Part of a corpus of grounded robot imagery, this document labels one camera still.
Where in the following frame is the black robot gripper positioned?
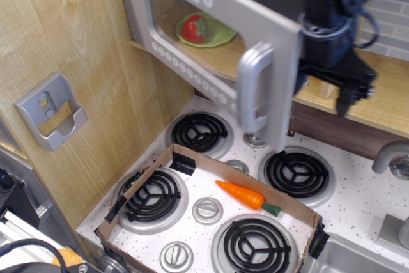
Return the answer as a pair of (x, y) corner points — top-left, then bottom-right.
(295, 17), (377, 118)

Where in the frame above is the silver toy microwave door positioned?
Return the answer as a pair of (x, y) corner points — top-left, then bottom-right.
(123, 0), (302, 151)

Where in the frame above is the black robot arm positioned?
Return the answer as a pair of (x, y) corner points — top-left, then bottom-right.
(298, 0), (380, 118)

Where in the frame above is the wooden shelf unit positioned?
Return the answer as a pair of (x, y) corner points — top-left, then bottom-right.
(130, 0), (409, 139)

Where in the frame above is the hanging silver toy spatula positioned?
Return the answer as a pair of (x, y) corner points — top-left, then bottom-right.
(287, 115), (297, 137)

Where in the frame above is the grey toy faucet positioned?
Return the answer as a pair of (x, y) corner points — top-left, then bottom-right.
(372, 141), (408, 181)

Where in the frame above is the back right black burner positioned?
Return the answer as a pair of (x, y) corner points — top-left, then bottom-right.
(259, 148), (330, 199)

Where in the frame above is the black burner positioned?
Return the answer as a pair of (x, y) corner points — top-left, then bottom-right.
(259, 148), (330, 199)
(170, 113), (229, 153)
(222, 218), (293, 272)
(125, 170), (183, 222)

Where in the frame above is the silver back stove knob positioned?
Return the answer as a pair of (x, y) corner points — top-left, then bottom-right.
(243, 133), (266, 148)

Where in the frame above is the silver stove knob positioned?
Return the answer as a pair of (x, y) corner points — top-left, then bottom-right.
(243, 133), (266, 148)
(160, 241), (194, 273)
(192, 197), (224, 225)

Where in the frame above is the small silver middle knob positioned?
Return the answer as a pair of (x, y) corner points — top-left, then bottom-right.
(225, 159), (249, 175)

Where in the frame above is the orange toy carrot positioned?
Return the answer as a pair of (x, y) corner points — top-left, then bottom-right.
(215, 180), (281, 217)

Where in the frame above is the green toy plate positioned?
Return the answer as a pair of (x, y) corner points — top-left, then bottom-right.
(175, 11), (237, 47)

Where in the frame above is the back left black burner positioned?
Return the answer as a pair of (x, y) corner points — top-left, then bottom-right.
(170, 113), (229, 153)

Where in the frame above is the silver toy sink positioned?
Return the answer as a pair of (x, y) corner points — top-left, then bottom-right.
(300, 233), (408, 273)

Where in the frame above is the red toy strawberry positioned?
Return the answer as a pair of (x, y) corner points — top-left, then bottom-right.
(181, 15), (208, 43)

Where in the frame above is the front right black burner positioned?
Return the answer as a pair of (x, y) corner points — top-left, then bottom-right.
(222, 218), (293, 272)

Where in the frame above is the silver centre stove knob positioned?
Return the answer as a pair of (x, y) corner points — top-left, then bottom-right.
(192, 197), (224, 225)

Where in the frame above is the front left black burner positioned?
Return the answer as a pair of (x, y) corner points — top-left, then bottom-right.
(125, 170), (183, 222)

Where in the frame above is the silver front stove knob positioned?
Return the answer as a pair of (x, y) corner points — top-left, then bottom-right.
(160, 241), (194, 273)

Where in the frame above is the silver oven front knob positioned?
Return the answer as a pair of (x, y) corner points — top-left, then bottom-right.
(101, 255), (129, 273)

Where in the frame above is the orange tape piece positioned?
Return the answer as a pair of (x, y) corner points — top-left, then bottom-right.
(58, 248), (83, 267)

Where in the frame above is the grey faucet handle base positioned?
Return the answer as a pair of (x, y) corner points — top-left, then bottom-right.
(376, 214), (408, 257)

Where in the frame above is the brown cardboard frame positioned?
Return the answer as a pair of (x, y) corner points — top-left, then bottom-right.
(96, 145), (329, 272)

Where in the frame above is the grey wall phone holder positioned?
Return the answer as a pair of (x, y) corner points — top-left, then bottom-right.
(14, 72), (88, 152)

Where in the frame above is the black braided cable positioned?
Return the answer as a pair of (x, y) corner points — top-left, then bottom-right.
(0, 238), (68, 273)

